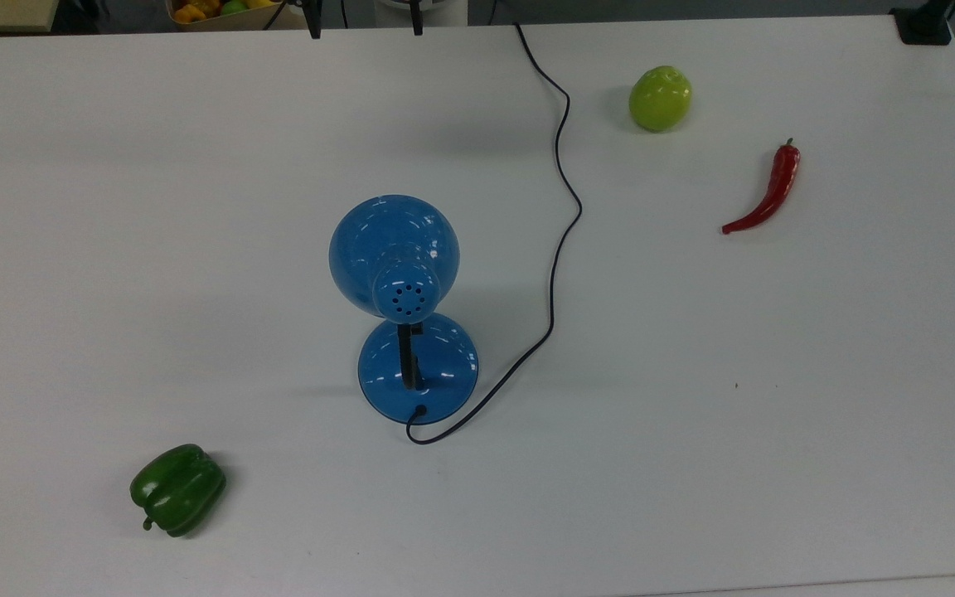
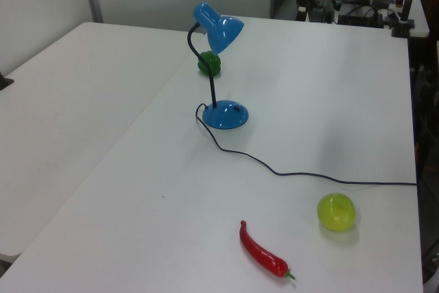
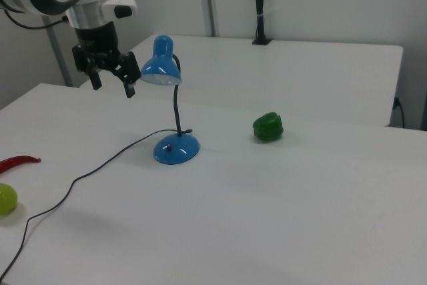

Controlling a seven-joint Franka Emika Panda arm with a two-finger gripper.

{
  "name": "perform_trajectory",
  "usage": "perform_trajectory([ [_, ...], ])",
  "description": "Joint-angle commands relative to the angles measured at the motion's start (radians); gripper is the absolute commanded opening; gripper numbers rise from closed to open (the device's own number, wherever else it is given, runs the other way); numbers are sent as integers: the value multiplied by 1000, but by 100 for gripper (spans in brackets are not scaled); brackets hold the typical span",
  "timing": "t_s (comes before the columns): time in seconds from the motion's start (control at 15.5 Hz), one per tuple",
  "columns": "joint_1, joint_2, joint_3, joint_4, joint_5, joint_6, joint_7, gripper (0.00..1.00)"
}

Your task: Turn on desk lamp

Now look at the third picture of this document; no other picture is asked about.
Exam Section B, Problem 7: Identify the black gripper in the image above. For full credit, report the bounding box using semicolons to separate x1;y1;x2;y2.
72;21;141;99

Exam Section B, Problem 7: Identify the blue desk lamp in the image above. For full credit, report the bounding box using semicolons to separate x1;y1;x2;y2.
139;34;201;166

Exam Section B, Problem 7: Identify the red chili pepper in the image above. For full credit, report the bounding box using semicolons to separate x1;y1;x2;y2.
0;155;42;176

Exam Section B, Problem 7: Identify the yellow-green apple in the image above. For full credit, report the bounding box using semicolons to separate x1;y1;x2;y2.
0;183;18;216

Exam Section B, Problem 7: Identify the green bell pepper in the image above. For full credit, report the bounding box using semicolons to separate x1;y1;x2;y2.
252;111;285;143

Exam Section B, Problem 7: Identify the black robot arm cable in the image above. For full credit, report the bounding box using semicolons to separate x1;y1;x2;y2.
2;7;69;30

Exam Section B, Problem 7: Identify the black lamp power cable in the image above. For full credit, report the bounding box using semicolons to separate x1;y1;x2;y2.
0;127;194;282

